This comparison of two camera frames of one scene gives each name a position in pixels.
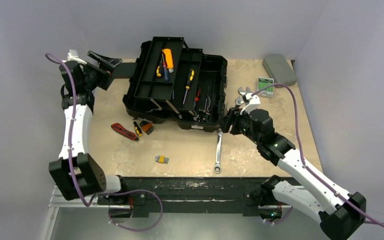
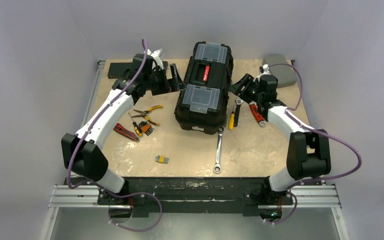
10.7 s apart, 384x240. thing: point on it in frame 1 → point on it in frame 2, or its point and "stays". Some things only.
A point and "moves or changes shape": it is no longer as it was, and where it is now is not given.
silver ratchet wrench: (217, 168) stays
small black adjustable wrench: (239, 101) stays
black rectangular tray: (125, 70) stays
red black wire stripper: (118, 127) stays
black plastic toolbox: (170, 83) moves or changes shape
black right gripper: (230, 120) → (242, 86)
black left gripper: (106, 77) → (165, 88)
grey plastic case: (279, 69) stays
